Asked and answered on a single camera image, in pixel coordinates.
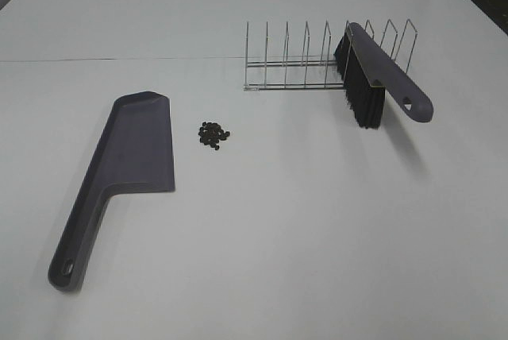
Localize pile of coffee beans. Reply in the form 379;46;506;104
198;122;231;151

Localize grey plastic dustpan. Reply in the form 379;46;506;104
48;91;175;292

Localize grey hand brush black bristles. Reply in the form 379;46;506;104
334;22;433;129

